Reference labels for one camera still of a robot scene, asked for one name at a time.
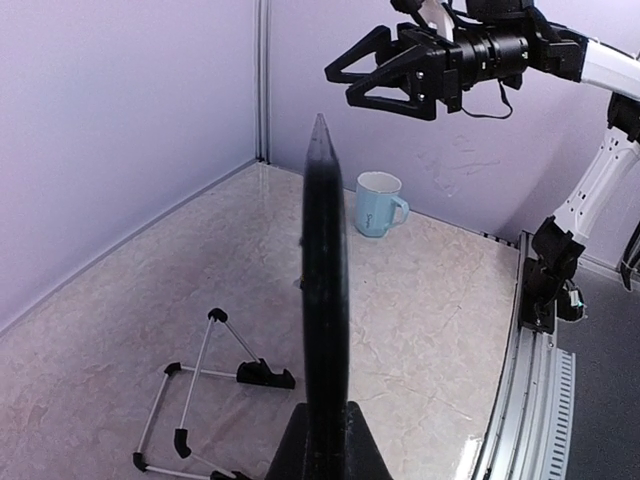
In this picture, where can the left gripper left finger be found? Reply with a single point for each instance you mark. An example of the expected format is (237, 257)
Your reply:
(288, 462)

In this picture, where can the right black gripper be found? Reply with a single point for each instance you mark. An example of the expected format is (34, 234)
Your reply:
(407, 83)

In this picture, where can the aluminium front rail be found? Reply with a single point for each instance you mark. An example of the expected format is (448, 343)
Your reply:
(529, 433)

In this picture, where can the white whiteboard black frame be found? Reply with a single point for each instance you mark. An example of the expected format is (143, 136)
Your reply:
(325, 288)

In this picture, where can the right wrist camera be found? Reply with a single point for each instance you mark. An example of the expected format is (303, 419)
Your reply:
(433, 14)

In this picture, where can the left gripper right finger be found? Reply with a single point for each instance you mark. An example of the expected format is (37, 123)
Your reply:
(363, 458)

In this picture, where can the whiteboard wire stand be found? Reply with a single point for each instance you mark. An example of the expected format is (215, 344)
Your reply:
(219, 417)

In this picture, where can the light blue ceramic mug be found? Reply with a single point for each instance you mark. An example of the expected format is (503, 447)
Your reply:
(379, 206)

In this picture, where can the left aluminium corner post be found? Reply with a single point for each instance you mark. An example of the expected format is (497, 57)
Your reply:
(262, 81)

